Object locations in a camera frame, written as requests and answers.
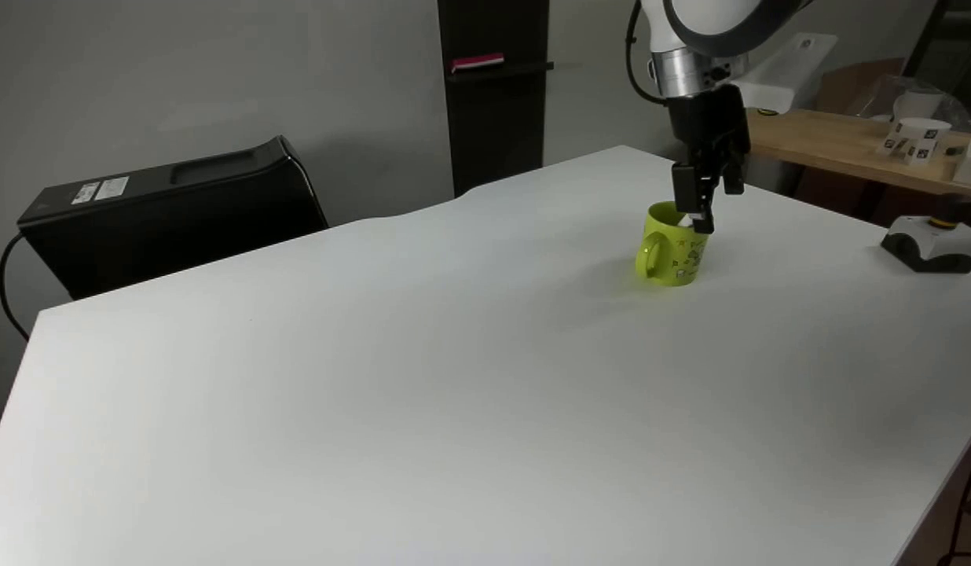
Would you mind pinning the grey and black stapler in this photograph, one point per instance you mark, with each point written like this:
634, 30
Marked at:
935, 242

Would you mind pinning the lime green mug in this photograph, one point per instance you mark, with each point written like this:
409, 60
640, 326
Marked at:
671, 253

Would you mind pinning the white patterned cup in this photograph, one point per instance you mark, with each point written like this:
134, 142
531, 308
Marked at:
916, 139

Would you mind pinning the wooden side table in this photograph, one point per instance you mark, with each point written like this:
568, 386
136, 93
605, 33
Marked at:
872, 151

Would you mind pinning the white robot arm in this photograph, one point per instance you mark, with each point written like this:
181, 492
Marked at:
704, 33

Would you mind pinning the black office chair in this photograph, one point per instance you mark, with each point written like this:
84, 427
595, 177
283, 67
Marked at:
951, 47

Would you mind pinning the clear plastic container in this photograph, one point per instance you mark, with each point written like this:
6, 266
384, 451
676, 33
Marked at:
910, 96

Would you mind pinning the tall black cabinet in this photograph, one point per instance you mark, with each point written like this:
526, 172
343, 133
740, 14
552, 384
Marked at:
498, 96

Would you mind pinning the white marker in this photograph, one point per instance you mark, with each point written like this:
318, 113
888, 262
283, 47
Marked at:
689, 218

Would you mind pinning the black computer tower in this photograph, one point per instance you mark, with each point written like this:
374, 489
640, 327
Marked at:
170, 216

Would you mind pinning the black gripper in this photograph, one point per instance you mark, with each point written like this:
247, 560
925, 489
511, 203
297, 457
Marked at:
713, 123

